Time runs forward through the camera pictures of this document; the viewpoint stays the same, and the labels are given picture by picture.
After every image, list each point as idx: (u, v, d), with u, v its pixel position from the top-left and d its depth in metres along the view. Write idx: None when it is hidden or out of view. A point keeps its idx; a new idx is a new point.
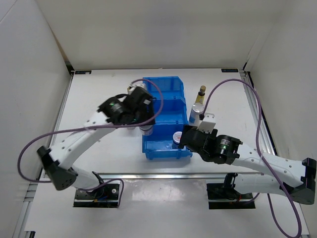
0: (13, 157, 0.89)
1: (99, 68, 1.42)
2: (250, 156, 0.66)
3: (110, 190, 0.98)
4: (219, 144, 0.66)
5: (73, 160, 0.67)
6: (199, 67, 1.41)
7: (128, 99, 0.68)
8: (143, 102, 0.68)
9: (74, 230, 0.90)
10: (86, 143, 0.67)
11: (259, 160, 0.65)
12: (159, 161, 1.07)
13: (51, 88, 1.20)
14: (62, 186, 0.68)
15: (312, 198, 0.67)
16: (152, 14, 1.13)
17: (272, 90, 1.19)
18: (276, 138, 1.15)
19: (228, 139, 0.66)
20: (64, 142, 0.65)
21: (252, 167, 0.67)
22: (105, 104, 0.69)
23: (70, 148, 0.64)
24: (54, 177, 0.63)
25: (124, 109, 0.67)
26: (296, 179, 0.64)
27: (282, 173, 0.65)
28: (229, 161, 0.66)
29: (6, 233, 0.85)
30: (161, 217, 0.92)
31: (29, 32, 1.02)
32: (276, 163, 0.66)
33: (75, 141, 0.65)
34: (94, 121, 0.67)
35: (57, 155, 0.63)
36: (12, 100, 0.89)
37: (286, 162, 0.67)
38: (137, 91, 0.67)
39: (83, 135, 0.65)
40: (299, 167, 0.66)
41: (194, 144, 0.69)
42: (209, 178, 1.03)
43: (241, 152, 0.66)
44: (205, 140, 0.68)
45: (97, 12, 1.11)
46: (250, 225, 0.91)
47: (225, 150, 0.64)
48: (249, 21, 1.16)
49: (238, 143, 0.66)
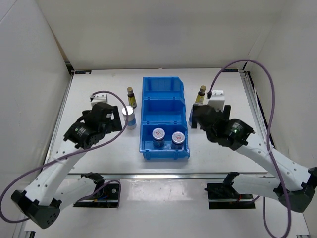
0: (14, 157, 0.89)
1: (99, 68, 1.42)
2: (258, 148, 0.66)
3: (110, 190, 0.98)
4: (231, 126, 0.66)
5: (53, 194, 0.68)
6: (198, 67, 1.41)
7: (89, 118, 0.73)
8: (106, 116, 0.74)
9: (74, 229, 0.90)
10: (62, 174, 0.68)
11: (267, 154, 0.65)
12: (158, 161, 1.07)
13: (51, 88, 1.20)
14: (47, 222, 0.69)
15: (304, 207, 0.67)
16: (152, 14, 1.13)
17: (272, 90, 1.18)
18: (275, 138, 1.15)
19: (241, 124, 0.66)
20: (38, 180, 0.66)
21: (257, 158, 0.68)
22: (69, 131, 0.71)
23: (46, 185, 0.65)
24: (36, 218, 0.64)
25: (90, 130, 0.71)
26: (296, 183, 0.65)
27: (285, 173, 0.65)
28: (235, 146, 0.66)
29: (7, 233, 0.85)
30: (160, 216, 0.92)
31: (29, 32, 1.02)
32: (281, 162, 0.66)
33: (49, 176, 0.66)
34: (64, 150, 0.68)
35: (35, 195, 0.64)
36: (12, 100, 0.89)
37: (292, 165, 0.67)
38: (97, 110, 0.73)
39: (56, 168, 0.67)
40: (303, 173, 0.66)
41: (205, 119, 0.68)
42: (209, 178, 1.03)
43: (250, 142, 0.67)
44: (217, 119, 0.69)
45: (97, 12, 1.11)
46: (250, 225, 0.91)
47: (235, 134, 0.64)
48: (249, 21, 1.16)
49: (250, 131, 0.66)
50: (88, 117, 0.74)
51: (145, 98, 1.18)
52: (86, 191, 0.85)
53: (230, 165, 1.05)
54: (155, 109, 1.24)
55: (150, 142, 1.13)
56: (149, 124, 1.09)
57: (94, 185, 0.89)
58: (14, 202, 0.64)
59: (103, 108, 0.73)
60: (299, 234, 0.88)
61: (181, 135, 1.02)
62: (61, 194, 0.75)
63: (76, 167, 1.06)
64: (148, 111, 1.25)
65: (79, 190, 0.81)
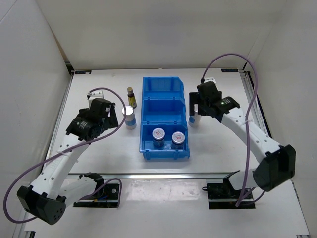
0: (14, 157, 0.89)
1: (99, 68, 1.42)
2: (237, 118, 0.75)
3: (110, 190, 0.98)
4: (221, 100, 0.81)
5: (58, 188, 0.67)
6: (198, 67, 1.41)
7: (89, 113, 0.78)
8: (105, 110, 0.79)
9: (74, 229, 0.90)
10: (67, 167, 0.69)
11: (242, 124, 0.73)
12: (158, 161, 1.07)
13: (51, 88, 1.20)
14: (54, 218, 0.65)
15: (269, 178, 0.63)
16: (152, 14, 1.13)
17: (272, 90, 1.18)
18: (275, 138, 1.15)
19: (231, 100, 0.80)
20: (44, 174, 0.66)
21: (237, 129, 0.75)
22: (72, 125, 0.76)
23: (53, 177, 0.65)
24: (44, 211, 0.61)
25: (91, 123, 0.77)
26: (261, 150, 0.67)
27: (253, 141, 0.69)
28: (220, 115, 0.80)
29: (6, 233, 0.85)
30: (161, 216, 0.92)
31: (29, 32, 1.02)
32: (254, 133, 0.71)
33: (55, 168, 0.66)
34: (68, 144, 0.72)
35: (42, 189, 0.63)
36: (12, 100, 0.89)
37: (265, 137, 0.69)
38: (96, 105, 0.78)
39: (61, 160, 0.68)
40: (273, 146, 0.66)
41: (203, 90, 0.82)
42: (209, 178, 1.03)
43: (232, 112, 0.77)
44: (215, 93, 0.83)
45: (97, 12, 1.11)
46: (250, 225, 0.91)
47: (222, 105, 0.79)
48: (249, 21, 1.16)
49: (237, 106, 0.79)
50: (88, 112, 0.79)
51: (145, 98, 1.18)
52: (86, 190, 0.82)
53: (230, 164, 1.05)
54: (155, 108, 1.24)
55: (150, 142, 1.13)
56: (149, 123, 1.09)
57: (95, 184, 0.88)
58: (20, 198, 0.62)
59: (101, 102, 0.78)
60: (299, 234, 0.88)
61: (181, 135, 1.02)
62: (64, 191, 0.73)
63: (76, 167, 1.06)
64: (148, 111, 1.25)
65: (81, 187, 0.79)
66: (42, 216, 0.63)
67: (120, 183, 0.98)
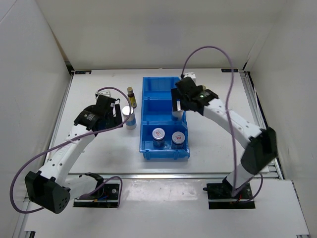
0: (14, 157, 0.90)
1: (99, 68, 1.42)
2: (218, 108, 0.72)
3: (110, 190, 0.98)
4: (201, 93, 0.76)
5: (65, 175, 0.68)
6: (198, 67, 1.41)
7: (96, 107, 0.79)
8: (110, 106, 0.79)
9: (74, 230, 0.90)
10: (74, 155, 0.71)
11: (223, 113, 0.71)
12: (156, 161, 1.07)
13: (51, 87, 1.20)
14: (59, 208, 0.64)
15: (258, 164, 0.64)
16: (152, 13, 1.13)
17: (272, 90, 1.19)
18: (276, 138, 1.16)
19: (210, 92, 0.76)
20: (52, 160, 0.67)
21: (220, 121, 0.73)
22: (79, 117, 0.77)
23: (61, 163, 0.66)
24: (52, 196, 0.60)
25: (97, 116, 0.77)
26: (244, 137, 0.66)
27: (237, 129, 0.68)
28: (200, 109, 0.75)
29: (6, 234, 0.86)
30: (161, 217, 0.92)
31: (30, 32, 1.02)
32: (236, 120, 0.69)
33: (64, 155, 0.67)
34: (76, 133, 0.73)
35: (50, 173, 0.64)
36: (11, 100, 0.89)
37: (247, 123, 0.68)
38: (102, 99, 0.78)
39: (70, 148, 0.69)
40: (254, 130, 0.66)
41: (183, 86, 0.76)
42: (209, 178, 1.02)
43: (212, 103, 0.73)
44: (194, 88, 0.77)
45: (97, 12, 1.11)
46: (250, 225, 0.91)
47: (202, 99, 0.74)
48: (249, 21, 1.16)
49: (216, 97, 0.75)
50: (94, 107, 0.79)
51: (145, 98, 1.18)
52: (88, 188, 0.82)
53: (229, 165, 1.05)
54: (155, 108, 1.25)
55: (150, 142, 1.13)
56: (149, 123, 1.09)
57: (95, 182, 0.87)
58: (28, 183, 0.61)
59: (107, 98, 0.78)
60: (299, 234, 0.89)
61: (181, 135, 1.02)
62: (68, 184, 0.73)
63: (77, 168, 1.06)
64: (148, 111, 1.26)
65: (82, 184, 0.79)
66: (48, 204, 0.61)
67: (121, 183, 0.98)
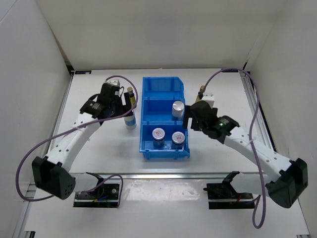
0: (14, 157, 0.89)
1: (99, 68, 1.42)
2: (240, 138, 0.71)
3: (110, 190, 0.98)
4: (219, 121, 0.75)
5: (71, 161, 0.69)
6: (198, 67, 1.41)
7: (100, 97, 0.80)
8: (114, 94, 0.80)
9: (74, 230, 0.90)
10: (79, 143, 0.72)
11: (247, 144, 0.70)
12: (156, 161, 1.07)
13: (51, 87, 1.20)
14: (65, 193, 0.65)
15: (290, 199, 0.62)
16: (152, 13, 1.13)
17: (272, 90, 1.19)
18: (276, 138, 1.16)
19: (229, 120, 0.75)
20: (59, 146, 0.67)
21: (243, 151, 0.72)
22: (85, 105, 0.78)
23: (68, 149, 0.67)
24: (58, 180, 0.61)
25: (103, 105, 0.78)
26: (275, 170, 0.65)
27: (264, 161, 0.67)
28: (221, 138, 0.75)
29: (6, 234, 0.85)
30: (161, 216, 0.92)
31: (30, 32, 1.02)
32: (262, 151, 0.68)
33: (70, 141, 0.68)
34: (82, 121, 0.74)
35: (57, 158, 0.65)
36: (11, 100, 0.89)
37: (275, 155, 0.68)
38: (106, 89, 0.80)
39: (76, 134, 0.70)
40: (284, 163, 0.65)
41: (199, 113, 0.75)
42: (209, 178, 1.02)
43: (234, 133, 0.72)
44: (211, 113, 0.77)
45: (97, 11, 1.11)
46: (250, 225, 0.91)
47: (222, 127, 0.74)
48: (249, 21, 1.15)
49: (236, 125, 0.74)
50: (99, 96, 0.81)
51: (145, 98, 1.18)
52: (89, 184, 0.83)
53: (229, 165, 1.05)
54: (155, 108, 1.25)
55: (150, 142, 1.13)
56: (149, 123, 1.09)
57: (95, 181, 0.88)
58: (34, 168, 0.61)
59: (111, 87, 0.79)
60: (299, 234, 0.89)
61: (181, 135, 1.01)
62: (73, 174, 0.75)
63: (76, 168, 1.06)
64: (148, 111, 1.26)
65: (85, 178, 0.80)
66: (55, 189, 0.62)
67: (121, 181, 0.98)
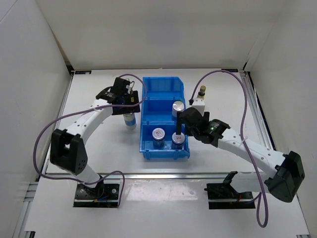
0: (14, 158, 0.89)
1: (99, 68, 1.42)
2: (233, 140, 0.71)
3: (110, 190, 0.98)
4: (210, 125, 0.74)
5: (86, 138, 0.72)
6: (198, 67, 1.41)
7: (114, 88, 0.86)
8: (126, 87, 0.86)
9: (74, 230, 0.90)
10: (96, 123, 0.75)
11: (240, 144, 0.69)
12: (156, 161, 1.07)
13: (51, 87, 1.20)
14: (78, 168, 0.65)
15: (290, 193, 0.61)
16: (152, 14, 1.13)
17: (272, 90, 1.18)
18: (276, 138, 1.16)
19: (219, 123, 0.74)
20: (77, 121, 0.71)
21: (237, 151, 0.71)
22: (100, 93, 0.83)
23: (85, 125, 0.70)
24: (76, 150, 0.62)
25: (116, 94, 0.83)
26: (271, 167, 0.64)
27: (259, 159, 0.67)
28: (213, 142, 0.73)
29: (6, 234, 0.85)
30: (161, 217, 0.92)
31: (30, 33, 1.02)
32: (255, 150, 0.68)
33: (88, 118, 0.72)
34: (98, 104, 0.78)
35: (76, 131, 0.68)
36: (11, 101, 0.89)
37: (268, 151, 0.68)
38: (119, 81, 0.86)
39: (93, 114, 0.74)
40: (278, 157, 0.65)
41: (190, 119, 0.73)
42: (209, 178, 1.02)
43: (225, 135, 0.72)
44: (201, 118, 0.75)
45: (97, 12, 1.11)
46: (250, 225, 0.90)
47: (213, 131, 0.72)
48: (249, 21, 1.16)
49: (227, 127, 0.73)
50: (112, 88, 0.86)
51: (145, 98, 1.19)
52: (93, 177, 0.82)
53: (229, 165, 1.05)
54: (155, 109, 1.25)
55: (150, 142, 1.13)
56: (149, 123, 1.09)
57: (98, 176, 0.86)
58: (54, 137, 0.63)
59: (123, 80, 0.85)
60: (299, 234, 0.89)
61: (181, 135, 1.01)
62: None
63: None
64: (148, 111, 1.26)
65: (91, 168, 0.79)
66: (71, 159, 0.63)
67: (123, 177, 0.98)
